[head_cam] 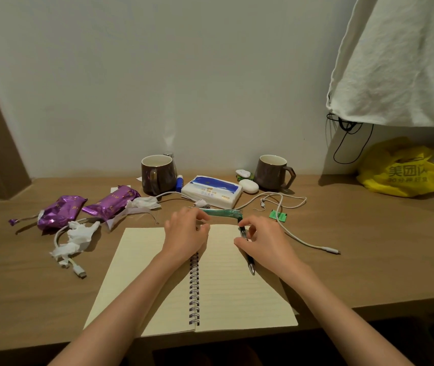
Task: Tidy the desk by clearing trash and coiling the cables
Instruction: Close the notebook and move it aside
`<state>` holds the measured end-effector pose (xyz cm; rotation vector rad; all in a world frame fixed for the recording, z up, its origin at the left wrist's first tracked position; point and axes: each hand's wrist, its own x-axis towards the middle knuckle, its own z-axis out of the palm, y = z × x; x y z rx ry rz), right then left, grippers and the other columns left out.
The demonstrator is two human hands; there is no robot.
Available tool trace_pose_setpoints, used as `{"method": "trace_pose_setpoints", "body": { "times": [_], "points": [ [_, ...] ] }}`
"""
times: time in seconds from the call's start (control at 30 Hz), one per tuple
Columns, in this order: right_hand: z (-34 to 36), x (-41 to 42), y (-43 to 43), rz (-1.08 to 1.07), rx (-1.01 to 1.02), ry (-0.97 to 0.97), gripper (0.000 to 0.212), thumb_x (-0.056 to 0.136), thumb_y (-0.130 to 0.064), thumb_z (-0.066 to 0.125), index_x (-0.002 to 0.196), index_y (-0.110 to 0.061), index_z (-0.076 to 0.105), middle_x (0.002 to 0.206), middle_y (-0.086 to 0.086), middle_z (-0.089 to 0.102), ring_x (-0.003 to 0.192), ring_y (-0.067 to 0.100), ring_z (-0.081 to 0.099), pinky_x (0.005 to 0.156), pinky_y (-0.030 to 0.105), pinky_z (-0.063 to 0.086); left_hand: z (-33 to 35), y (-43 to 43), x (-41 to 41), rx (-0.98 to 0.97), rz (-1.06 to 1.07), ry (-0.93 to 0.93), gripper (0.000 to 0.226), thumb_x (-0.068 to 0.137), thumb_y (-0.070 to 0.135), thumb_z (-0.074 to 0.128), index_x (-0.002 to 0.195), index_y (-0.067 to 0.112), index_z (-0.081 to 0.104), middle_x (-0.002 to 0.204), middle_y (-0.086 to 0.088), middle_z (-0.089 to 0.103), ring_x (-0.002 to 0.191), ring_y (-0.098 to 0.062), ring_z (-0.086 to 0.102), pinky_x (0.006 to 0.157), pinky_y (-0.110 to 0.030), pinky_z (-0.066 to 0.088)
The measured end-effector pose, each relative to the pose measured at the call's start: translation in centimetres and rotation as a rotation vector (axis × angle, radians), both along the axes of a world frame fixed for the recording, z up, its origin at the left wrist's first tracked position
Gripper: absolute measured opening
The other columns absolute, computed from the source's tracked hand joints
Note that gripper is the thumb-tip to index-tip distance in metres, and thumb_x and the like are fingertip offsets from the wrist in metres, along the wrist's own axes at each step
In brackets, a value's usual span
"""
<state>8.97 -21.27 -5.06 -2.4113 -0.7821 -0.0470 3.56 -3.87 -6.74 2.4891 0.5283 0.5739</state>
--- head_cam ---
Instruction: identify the person's right hand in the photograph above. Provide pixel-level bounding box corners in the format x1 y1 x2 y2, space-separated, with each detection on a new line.
234 215 309 281

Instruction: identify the person's left hand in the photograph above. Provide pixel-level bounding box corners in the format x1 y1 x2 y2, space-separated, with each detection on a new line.
159 207 212 269

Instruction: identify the black pen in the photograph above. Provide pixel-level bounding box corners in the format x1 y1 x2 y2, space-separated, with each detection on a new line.
238 224 257 276

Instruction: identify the short white cord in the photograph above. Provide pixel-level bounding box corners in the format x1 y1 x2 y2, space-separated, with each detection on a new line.
259 192 308 210

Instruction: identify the green toothbrush packet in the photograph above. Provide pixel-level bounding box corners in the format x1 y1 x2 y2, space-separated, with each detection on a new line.
201 208 243 222

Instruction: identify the brown spiral notebook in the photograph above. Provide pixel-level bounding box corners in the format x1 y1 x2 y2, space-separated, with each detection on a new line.
83 224 300 338

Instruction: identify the brown mug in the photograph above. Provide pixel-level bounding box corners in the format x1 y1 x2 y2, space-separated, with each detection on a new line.
254 154 297 192
141 154 178 197

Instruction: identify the purple snack wrapper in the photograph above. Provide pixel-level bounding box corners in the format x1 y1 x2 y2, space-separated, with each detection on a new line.
81 185 141 222
8 195 88 232

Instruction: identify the white usb cable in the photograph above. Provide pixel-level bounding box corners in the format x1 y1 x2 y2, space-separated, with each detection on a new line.
53 190 341 280

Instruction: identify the person's left forearm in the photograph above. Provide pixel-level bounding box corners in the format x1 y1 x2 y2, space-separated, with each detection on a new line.
49 249 187 366

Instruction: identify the person's right forearm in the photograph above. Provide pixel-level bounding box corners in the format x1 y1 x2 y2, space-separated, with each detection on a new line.
283 262 416 366

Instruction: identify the blue white tissue pack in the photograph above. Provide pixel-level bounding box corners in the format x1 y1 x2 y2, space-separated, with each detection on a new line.
180 175 243 210

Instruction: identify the white oval earbud case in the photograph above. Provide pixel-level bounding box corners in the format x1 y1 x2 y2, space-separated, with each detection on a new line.
238 178 260 195

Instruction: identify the small glass bottle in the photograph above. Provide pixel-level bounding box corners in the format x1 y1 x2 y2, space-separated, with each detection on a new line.
163 152 178 176

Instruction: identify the yellow plastic bag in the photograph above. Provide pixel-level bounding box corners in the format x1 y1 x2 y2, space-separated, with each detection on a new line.
356 136 434 198

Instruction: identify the white hanging cloth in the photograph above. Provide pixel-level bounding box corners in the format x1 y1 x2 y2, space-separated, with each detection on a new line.
325 0 434 129

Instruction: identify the black wire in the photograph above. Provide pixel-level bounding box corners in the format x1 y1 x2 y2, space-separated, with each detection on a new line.
325 112 375 165

